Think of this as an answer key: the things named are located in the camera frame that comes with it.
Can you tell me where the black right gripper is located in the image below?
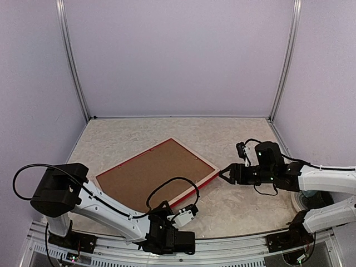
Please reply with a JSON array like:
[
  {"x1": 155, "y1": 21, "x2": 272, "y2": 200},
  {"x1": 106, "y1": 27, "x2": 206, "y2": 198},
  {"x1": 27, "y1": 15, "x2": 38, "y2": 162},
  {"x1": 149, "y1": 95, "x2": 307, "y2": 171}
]
[{"x1": 219, "y1": 162, "x2": 276, "y2": 185}]

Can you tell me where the brown backing board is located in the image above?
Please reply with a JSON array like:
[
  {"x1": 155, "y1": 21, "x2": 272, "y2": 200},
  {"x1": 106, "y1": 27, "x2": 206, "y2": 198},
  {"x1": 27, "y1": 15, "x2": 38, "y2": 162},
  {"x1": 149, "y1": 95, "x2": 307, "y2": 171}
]
[{"x1": 96, "y1": 139, "x2": 216, "y2": 214}]

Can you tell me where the red wooden picture frame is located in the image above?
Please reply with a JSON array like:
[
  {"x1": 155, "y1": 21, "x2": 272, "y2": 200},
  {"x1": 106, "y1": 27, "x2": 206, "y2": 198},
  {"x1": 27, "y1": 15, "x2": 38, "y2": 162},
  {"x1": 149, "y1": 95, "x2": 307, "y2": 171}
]
[{"x1": 94, "y1": 137, "x2": 221, "y2": 209}]

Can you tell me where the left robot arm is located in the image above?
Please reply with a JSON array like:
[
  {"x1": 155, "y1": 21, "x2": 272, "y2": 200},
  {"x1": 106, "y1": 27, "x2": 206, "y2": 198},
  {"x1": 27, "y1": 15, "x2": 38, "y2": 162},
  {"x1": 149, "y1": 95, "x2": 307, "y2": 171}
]
[{"x1": 29, "y1": 164, "x2": 197, "y2": 255}]

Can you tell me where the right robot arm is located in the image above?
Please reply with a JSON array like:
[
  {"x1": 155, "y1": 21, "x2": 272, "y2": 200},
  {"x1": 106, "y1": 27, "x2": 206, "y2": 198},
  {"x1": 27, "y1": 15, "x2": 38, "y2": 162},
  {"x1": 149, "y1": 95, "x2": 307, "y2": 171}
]
[{"x1": 219, "y1": 161, "x2": 355, "y2": 252}]

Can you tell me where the white plate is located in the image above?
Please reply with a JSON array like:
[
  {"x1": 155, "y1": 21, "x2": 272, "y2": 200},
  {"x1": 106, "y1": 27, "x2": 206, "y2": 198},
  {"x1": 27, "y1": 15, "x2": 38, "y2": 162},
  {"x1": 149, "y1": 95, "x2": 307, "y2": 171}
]
[{"x1": 291, "y1": 191, "x2": 311, "y2": 212}]

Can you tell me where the black cup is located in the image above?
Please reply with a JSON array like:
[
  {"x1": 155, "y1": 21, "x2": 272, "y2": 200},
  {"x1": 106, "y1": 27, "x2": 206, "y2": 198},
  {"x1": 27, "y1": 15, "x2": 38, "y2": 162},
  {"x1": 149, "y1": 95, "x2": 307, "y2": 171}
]
[{"x1": 310, "y1": 191, "x2": 334, "y2": 209}]

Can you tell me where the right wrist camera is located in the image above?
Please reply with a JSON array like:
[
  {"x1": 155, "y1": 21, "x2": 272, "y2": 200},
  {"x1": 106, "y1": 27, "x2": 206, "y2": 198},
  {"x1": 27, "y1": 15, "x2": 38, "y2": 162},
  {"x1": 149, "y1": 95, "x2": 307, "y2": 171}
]
[{"x1": 235, "y1": 140, "x2": 253, "y2": 167}]

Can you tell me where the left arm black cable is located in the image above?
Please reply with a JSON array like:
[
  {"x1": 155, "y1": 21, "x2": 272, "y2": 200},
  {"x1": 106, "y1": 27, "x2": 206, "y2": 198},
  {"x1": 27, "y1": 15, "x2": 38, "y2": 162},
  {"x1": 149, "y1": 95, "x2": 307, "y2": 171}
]
[{"x1": 12, "y1": 163, "x2": 200, "y2": 220}]

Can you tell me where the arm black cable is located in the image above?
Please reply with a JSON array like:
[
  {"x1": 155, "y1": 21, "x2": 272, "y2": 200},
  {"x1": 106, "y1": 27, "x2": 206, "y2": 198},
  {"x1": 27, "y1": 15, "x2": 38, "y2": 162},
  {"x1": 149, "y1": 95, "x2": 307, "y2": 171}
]
[
  {"x1": 244, "y1": 138, "x2": 356, "y2": 170},
  {"x1": 12, "y1": 163, "x2": 200, "y2": 220}
]

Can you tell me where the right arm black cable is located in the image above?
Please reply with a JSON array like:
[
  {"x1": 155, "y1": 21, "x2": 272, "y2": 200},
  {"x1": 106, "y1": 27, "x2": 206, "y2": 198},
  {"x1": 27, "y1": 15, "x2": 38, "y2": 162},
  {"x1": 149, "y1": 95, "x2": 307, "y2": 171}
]
[{"x1": 244, "y1": 138, "x2": 356, "y2": 170}]

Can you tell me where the front aluminium rail base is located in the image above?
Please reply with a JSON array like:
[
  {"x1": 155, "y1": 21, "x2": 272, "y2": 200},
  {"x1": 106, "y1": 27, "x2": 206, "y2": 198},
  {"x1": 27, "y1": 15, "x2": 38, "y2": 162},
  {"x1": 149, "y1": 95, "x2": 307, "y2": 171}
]
[{"x1": 15, "y1": 221, "x2": 344, "y2": 266}]

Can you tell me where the back aluminium rail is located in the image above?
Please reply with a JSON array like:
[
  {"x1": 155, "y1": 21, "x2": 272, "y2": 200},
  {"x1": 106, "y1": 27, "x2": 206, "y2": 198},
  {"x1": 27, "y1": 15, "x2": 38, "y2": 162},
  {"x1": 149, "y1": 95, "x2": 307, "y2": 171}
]
[{"x1": 89, "y1": 115, "x2": 270, "y2": 121}]

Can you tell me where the right aluminium corner post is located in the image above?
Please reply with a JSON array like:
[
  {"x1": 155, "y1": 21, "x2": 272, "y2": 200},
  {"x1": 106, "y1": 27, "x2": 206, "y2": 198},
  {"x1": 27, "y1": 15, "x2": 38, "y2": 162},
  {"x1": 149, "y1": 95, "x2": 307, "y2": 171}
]
[{"x1": 269, "y1": 0, "x2": 302, "y2": 123}]

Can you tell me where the aluminium corner post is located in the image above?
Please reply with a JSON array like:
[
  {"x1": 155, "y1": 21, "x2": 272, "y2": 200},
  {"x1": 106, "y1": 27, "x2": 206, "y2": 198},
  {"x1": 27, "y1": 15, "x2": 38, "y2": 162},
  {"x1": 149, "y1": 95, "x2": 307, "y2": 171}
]
[
  {"x1": 269, "y1": 0, "x2": 302, "y2": 123},
  {"x1": 56, "y1": 0, "x2": 91, "y2": 123}
]

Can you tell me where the left aluminium corner post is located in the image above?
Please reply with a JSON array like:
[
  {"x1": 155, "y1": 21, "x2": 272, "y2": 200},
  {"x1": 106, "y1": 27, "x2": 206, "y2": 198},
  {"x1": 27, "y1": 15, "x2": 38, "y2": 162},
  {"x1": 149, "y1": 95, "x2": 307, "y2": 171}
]
[{"x1": 56, "y1": 0, "x2": 91, "y2": 123}]

